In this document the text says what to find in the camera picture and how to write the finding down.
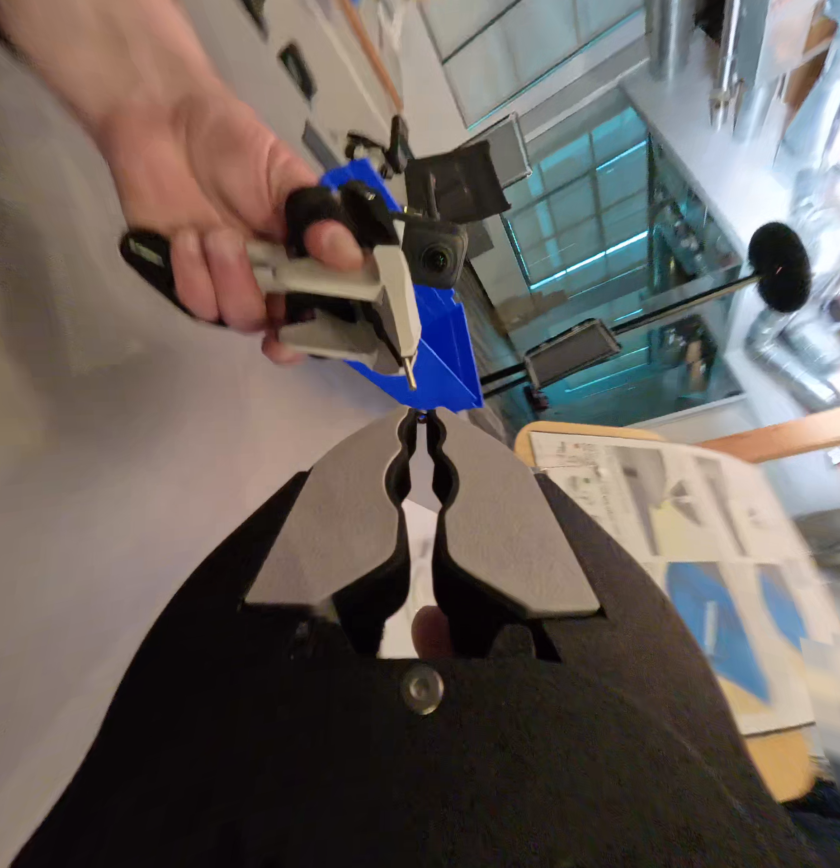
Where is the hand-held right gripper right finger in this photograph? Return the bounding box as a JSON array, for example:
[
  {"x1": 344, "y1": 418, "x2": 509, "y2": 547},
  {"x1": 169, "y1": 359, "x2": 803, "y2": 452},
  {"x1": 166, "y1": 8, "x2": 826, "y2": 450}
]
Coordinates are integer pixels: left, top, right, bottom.
[{"x1": 425, "y1": 407, "x2": 602, "y2": 621}]

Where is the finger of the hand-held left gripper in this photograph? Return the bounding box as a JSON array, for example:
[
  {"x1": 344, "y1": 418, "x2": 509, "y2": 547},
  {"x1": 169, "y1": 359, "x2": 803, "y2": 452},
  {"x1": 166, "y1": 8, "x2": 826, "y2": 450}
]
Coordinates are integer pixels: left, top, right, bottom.
[
  {"x1": 376, "y1": 243, "x2": 422, "y2": 367},
  {"x1": 355, "y1": 339, "x2": 404, "y2": 376}
]

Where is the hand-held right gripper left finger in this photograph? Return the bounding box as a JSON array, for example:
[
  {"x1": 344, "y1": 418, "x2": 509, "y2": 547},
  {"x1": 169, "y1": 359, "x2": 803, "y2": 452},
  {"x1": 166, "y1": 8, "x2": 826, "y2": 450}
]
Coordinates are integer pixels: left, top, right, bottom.
[{"x1": 244, "y1": 407, "x2": 418, "y2": 608}]

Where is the blue plastic bin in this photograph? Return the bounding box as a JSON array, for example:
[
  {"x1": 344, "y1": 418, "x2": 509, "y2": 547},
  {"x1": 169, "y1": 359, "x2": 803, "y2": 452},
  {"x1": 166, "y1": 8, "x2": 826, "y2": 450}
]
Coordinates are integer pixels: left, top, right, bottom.
[{"x1": 318, "y1": 159, "x2": 485, "y2": 412}]

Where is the person's left forearm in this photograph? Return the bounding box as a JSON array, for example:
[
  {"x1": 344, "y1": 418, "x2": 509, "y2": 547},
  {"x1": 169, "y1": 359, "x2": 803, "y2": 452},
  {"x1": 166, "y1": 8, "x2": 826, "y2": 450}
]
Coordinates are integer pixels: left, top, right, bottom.
[{"x1": 0, "y1": 0, "x2": 221, "y2": 133}]

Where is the person's right hand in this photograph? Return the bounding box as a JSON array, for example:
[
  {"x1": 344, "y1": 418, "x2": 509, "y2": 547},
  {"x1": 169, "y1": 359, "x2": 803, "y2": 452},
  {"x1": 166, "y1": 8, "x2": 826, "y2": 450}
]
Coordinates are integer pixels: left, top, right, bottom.
[{"x1": 411, "y1": 605, "x2": 455, "y2": 660}]

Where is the person's left hand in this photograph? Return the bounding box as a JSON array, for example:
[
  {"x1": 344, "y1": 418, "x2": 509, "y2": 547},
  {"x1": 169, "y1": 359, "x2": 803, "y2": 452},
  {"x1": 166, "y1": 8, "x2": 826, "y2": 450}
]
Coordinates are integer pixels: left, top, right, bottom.
[{"x1": 98, "y1": 73, "x2": 365, "y2": 366}]

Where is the black table outlet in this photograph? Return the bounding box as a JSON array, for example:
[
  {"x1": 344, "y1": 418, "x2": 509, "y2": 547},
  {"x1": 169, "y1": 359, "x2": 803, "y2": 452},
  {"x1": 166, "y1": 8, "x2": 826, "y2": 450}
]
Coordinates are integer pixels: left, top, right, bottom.
[{"x1": 278, "y1": 42, "x2": 319, "y2": 103}]

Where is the wooden instruction board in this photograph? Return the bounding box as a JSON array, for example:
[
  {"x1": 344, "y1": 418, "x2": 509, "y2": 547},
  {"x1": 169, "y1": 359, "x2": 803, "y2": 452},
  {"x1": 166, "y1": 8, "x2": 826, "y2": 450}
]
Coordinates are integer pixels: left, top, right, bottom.
[{"x1": 514, "y1": 420, "x2": 838, "y2": 804}]

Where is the microphone boom with black windscreen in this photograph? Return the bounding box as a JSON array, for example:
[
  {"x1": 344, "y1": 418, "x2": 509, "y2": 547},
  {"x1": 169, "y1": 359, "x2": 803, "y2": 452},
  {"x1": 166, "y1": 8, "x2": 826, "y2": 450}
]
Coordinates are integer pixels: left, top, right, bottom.
[{"x1": 477, "y1": 220, "x2": 813, "y2": 397}]

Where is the small black mount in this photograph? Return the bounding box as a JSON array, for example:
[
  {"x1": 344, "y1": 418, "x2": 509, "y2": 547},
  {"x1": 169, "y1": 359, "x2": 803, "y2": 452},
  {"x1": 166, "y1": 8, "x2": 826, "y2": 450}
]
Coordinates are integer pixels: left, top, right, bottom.
[{"x1": 345, "y1": 115, "x2": 411, "y2": 179}]

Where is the wooden support post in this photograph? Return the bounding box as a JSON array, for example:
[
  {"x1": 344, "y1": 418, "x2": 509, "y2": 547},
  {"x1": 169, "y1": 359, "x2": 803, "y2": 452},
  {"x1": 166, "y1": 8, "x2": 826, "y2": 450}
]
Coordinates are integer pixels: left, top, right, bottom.
[{"x1": 694, "y1": 406, "x2": 840, "y2": 465}]

